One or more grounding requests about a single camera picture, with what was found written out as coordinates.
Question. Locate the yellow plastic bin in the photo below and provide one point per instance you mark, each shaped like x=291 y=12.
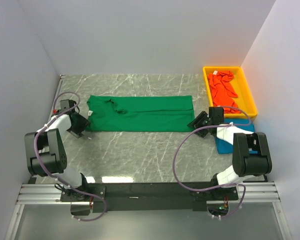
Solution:
x=245 y=100

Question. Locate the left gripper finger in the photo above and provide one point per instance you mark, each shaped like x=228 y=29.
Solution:
x=80 y=123
x=76 y=132

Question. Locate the aluminium frame rail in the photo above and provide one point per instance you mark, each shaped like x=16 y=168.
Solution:
x=47 y=194

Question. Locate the orange t-shirt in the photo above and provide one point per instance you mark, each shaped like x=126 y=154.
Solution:
x=222 y=92

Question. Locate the green t-shirt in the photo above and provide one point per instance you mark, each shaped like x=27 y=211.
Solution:
x=140 y=113

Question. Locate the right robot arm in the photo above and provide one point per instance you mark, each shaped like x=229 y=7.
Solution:
x=250 y=151

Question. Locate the black base beam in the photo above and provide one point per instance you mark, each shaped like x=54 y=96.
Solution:
x=158 y=196

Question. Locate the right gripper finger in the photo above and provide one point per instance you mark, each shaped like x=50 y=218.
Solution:
x=200 y=121
x=202 y=132

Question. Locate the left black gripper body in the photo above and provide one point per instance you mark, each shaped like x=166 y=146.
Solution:
x=79 y=124

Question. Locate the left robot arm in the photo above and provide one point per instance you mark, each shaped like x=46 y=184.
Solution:
x=52 y=152

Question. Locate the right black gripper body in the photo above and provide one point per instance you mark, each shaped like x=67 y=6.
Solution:
x=200 y=122

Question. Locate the blue folded t-shirt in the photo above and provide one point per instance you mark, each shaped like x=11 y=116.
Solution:
x=224 y=147

